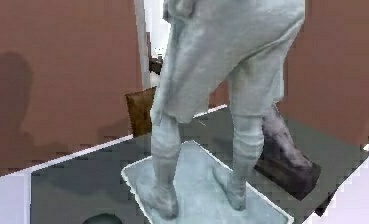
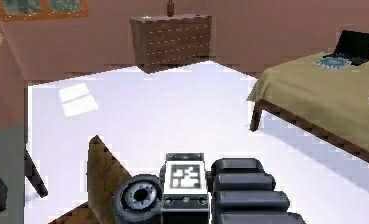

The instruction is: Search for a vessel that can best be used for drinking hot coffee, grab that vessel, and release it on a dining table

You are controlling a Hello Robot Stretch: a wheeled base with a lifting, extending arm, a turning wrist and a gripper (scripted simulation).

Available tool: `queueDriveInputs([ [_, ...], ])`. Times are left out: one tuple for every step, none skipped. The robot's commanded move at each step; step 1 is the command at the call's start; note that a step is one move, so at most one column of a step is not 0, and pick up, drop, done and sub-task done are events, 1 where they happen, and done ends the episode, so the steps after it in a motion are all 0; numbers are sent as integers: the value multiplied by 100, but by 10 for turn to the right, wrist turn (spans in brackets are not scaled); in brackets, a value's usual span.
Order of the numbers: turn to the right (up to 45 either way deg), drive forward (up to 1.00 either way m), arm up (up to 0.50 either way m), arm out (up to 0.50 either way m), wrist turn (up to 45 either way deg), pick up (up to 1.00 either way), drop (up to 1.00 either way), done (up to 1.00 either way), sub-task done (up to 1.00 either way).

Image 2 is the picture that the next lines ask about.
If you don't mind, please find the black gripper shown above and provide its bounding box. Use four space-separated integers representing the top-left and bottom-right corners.
112 173 164 224

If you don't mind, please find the brown wooden chair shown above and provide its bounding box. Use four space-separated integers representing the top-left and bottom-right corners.
46 134 135 224

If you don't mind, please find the black chair leg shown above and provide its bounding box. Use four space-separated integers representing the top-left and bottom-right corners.
24 148 49 198

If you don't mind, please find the brown chest of drawers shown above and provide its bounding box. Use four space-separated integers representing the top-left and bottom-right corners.
129 13 213 74

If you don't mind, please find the brown bottle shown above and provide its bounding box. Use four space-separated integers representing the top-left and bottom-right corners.
166 0 176 18

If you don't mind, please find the bed with olive cover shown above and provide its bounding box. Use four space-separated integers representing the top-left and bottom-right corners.
247 50 369 167

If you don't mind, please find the orange framed window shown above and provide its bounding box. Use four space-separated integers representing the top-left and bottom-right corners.
0 0 90 22

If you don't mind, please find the blue round dish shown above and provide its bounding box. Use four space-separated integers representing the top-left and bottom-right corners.
313 56 353 71

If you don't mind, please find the black laptop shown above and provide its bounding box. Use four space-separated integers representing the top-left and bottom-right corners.
328 29 369 66

